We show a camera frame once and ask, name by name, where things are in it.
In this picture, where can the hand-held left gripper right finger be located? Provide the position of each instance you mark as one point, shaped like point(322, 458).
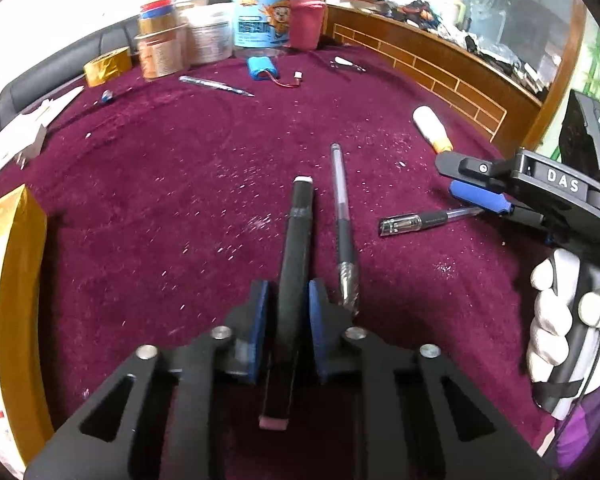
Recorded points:
point(320, 325)

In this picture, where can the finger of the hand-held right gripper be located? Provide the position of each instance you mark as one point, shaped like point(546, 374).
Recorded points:
point(475, 167)
point(480, 197)

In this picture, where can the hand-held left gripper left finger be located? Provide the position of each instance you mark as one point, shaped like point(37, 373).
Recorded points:
point(260, 325)

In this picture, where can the black marker pink cap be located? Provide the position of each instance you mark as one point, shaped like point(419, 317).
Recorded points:
point(295, 260)

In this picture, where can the clear cap gel pen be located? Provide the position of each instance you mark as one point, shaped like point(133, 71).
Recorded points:
point(405, 223)

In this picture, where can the yellow cardboard box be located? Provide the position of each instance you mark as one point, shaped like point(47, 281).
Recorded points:
point(20, 260)

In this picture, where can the person's right hand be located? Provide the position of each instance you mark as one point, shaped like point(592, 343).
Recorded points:
point(552, 310)

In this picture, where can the small white bottle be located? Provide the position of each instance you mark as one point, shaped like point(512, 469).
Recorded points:
point(427, 122)

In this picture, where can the wooden cabinet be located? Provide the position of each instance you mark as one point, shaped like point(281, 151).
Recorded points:
point(430, 60)

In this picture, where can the black grip gel pen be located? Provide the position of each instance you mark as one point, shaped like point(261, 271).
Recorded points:
point(341, 200)

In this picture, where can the bamboo print glass panel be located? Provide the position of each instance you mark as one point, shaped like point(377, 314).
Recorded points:
point(597, 70)

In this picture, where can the pile of assorted clutter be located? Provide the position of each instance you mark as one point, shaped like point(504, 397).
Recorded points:
point(455, 15)

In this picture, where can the wood framed mirror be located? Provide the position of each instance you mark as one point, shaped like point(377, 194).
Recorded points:
point(530, 10)

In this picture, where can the small black white clip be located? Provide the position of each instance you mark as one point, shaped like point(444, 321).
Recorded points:
point(344, 63)

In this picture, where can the pink jar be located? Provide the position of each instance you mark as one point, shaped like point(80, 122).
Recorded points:
point(307, 20)

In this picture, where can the blue battery pack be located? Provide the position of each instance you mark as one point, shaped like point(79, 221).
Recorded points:
point(262, 67)

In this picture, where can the silver thin pen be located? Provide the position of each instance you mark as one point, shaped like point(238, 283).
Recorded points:
point(210, 84)

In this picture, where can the blue label clear jar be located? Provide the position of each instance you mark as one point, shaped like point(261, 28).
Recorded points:
point(260, 20)

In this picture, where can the small blue capped item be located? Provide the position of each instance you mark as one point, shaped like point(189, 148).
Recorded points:
point(107, 96)

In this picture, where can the white plastic jar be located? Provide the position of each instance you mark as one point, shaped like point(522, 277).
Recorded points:
point(207, 35)

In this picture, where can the yellow tape roll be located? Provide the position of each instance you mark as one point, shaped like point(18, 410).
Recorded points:
point(105, 67)

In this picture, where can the red lid blue can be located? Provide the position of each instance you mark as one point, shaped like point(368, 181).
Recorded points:
point(157, 15)

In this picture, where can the black leather sofa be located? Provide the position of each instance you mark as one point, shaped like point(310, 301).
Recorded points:
point(45, 70)

